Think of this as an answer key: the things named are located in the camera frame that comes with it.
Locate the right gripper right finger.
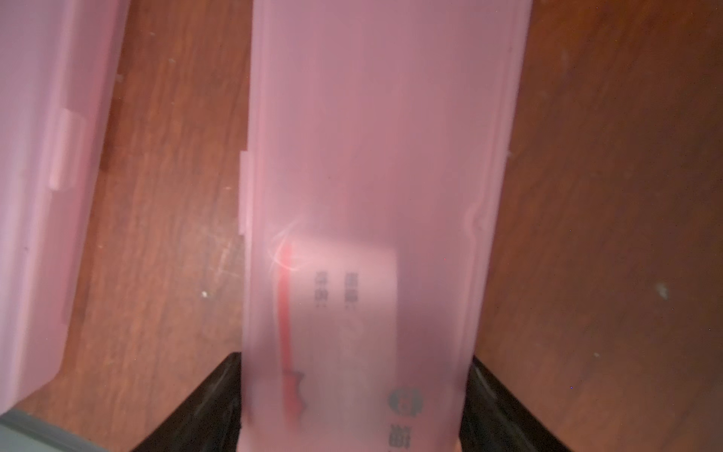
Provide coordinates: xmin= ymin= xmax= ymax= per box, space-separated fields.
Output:
xmin=459 ymin=358 xmax=570 ymax=452

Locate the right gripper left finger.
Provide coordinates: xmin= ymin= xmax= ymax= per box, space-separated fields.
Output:
xmin=135 ymin=352 xmax=242 ymax=452

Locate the grey plastic storage tray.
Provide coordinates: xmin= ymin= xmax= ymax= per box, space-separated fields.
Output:
xmin=1 ymin=410 xmax=103 ymax=452

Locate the pink pencil case left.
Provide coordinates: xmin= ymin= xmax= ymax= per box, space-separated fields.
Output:
xmin=1 ymin=1 xmax=129 ymax=411

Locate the pink pencil case with label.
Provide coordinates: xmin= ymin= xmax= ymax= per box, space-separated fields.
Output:
xmin=238 ymin=1 xmax=532 ymax=451

